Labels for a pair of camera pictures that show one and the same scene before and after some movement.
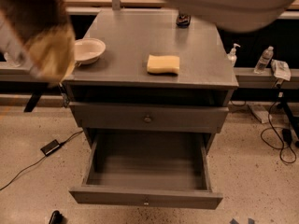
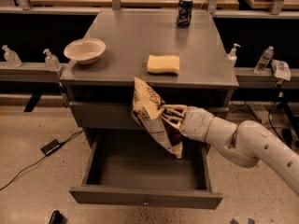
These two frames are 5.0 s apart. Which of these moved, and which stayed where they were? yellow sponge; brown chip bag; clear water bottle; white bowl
Moved: brown chip bag
Stayed: white bowl; clear water bottle; yellow sponge
